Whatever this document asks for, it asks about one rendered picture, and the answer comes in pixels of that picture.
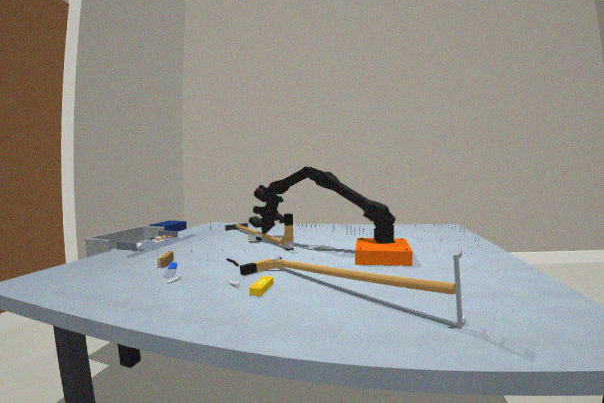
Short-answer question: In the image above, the yellow rectangular block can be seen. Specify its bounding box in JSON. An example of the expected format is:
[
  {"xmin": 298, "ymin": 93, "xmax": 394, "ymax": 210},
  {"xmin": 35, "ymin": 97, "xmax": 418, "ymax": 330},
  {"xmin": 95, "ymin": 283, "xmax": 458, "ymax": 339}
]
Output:
[{"xmin": 249, "ymin": 276, "xmax": 274, "ymax": 296}]

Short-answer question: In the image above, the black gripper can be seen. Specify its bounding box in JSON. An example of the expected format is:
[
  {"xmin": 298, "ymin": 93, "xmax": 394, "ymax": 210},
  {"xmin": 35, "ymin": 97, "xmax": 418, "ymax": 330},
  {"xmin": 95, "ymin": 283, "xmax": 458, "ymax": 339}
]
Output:
[{"xmin": 249, "ymin": 206, "xmax": 284, "ymax": 234}]

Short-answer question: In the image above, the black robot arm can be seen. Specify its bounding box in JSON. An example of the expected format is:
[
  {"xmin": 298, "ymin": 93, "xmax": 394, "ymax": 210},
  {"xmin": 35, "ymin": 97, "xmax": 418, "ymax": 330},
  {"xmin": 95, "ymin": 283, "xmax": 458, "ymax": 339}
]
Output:
[{"xmin": 254, "ymin": 167, "xmax": 396, "ymax": 243}]

